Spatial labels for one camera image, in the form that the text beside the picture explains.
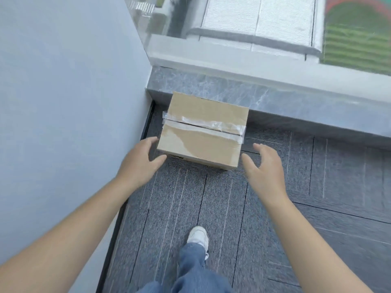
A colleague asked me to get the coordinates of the person's left hand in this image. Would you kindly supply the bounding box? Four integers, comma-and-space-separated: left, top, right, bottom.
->
116, 137, 167, 190

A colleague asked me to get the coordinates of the person's right hand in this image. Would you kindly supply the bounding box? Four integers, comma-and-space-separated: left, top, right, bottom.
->
241, 143, 290, 207

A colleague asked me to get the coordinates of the person's left forearm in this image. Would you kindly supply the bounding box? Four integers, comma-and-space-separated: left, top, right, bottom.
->
0, 176, 135, 293

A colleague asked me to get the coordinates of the person's right forearm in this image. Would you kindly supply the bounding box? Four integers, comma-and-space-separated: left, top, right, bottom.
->
266, 197, 375, 293

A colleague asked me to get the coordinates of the taped brown cardboard box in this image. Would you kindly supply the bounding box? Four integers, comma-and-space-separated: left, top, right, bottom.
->
157, 91, 250, 171

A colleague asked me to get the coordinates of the grey marble window sill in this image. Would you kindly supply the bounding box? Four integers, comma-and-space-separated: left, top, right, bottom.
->
146, 66, 391, 147

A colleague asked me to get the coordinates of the white sneaker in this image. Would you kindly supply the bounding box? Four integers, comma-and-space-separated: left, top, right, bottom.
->
187, 226, 210, 260

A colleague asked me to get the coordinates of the blue jeans leg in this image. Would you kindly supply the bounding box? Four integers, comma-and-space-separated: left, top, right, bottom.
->
134, 242, 234, 293

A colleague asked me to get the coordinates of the white window frame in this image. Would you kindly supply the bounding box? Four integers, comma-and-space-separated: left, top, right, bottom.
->
144, 0, 391, 102

